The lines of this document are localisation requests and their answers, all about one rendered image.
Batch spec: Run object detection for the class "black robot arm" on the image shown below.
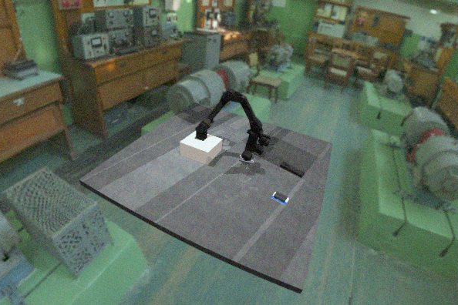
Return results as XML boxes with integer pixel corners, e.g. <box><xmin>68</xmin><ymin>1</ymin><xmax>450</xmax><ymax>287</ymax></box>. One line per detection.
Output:
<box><xmin>194</xmin><ymin>89</ymin><xmax>271</xmax><ymax>155</ymax></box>

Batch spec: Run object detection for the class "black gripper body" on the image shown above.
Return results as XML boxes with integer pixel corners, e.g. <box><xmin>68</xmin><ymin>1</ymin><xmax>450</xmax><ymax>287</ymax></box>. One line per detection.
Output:
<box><xmin>241</xmin><ymin>140</ymin><xmax>256</xmax><ymax>160</ymax></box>

